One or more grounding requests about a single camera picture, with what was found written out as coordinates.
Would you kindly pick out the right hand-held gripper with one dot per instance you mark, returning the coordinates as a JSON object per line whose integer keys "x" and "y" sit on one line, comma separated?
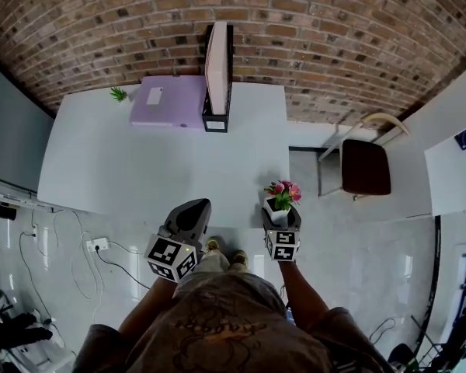
{"x": 282, "y": 245}

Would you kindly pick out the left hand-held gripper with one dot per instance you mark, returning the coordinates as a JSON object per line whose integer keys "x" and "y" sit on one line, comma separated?
{"x": 167, "y": 251}

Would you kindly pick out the pink flowers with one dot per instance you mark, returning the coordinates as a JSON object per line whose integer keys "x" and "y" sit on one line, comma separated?
{"x": 282, "y": 196}

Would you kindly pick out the person's left forearm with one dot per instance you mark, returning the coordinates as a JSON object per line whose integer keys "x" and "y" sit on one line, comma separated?
{"x": 147, "y": 305}

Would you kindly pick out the person's right forearm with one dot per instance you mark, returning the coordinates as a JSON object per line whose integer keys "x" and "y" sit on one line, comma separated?
{"x": 301, "y": 297}

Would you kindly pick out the person's left shoe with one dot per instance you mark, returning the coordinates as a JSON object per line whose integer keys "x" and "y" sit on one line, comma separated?
{"x": 213, "y": 244}

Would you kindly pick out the person's shoe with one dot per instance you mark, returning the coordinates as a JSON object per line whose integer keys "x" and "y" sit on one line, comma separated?
{"x": 213, "y": 244}
{"x": 239, "y": 256}

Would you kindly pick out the person's beige trousers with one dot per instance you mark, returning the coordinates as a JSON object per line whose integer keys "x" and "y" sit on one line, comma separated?
{"x": 217, "y": 262}

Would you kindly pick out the person's right shoe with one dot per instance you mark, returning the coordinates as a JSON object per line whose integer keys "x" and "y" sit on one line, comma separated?
{"x": 239, "y": 256}

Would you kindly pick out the white table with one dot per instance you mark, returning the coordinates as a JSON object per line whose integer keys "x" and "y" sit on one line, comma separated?
{"x": 140, "y": 169}

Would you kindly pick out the white power strip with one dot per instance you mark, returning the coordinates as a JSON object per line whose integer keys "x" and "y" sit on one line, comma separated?
{"x": 98, "y": 244}

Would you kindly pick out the black file holder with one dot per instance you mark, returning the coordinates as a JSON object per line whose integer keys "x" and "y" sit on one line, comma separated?
{"x": 216, "y": 123}

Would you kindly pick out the brown seat white chair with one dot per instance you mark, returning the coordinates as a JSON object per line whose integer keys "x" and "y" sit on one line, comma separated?
{"x": 366, "y": 167}

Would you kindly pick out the person's grey printed shirt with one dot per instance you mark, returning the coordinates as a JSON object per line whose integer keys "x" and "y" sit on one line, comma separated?
{"x": 225, "y": 325}

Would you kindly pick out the purple flat box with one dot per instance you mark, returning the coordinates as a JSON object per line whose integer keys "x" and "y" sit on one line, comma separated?
{"x": 167, "y": 103}

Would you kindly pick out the small green potted plant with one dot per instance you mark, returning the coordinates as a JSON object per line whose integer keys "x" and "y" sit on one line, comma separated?
{"x": 119, "y": 94}

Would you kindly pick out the pink folder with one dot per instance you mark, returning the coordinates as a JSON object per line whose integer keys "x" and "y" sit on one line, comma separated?
{"x": 216, "y": 68}

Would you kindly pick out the white side desk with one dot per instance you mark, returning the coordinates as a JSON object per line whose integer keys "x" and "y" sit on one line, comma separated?
{"x": 454, "y": 181}

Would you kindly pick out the black cylindrical container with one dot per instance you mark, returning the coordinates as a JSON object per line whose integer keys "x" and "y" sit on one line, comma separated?
{"x": 5, "y": 210}

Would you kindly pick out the black metal stand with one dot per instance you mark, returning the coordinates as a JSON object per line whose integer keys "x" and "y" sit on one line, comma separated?
{"x": 454, "y": 340}

